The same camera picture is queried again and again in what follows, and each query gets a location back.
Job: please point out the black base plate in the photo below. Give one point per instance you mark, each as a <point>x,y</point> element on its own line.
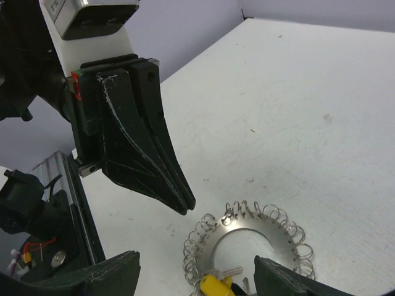
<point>76,246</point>

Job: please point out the yellow key tag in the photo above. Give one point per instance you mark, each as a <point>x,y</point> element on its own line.
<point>211,286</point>

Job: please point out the aluminium frame rail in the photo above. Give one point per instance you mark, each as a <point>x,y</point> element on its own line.
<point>58,172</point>

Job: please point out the black key tag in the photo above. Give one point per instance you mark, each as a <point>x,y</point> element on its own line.
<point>237,290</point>

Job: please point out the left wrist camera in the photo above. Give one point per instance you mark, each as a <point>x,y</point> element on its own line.
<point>88,30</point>

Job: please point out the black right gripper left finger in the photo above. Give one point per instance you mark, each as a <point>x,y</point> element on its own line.
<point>116,276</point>

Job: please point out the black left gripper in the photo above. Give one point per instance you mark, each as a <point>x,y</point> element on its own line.
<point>137,151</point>

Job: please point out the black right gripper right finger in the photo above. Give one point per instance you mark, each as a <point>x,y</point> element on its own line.
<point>271,278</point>

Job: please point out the silver key on disc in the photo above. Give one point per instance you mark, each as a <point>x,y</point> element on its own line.
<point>229,272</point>

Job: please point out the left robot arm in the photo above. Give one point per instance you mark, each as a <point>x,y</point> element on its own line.
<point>30,68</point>

